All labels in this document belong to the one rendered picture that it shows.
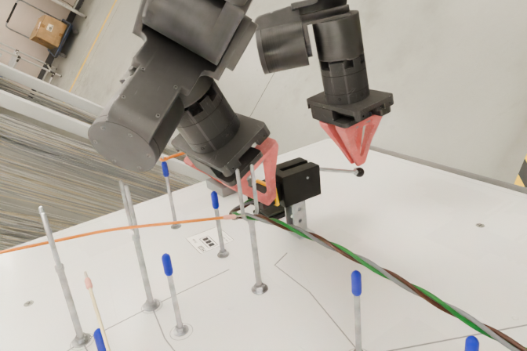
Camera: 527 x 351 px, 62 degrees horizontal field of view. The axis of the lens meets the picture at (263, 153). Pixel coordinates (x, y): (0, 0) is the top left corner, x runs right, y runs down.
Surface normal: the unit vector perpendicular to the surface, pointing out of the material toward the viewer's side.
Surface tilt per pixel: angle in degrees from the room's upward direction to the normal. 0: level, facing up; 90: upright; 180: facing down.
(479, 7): 0
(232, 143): 26
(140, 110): 69
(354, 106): 45
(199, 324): 54
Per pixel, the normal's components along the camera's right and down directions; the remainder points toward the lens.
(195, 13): 0.01, 0.32
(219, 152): -0.42, -0.68
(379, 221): -0.10, -0.94
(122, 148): -0.27, 0.73
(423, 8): -0.72, -0.33
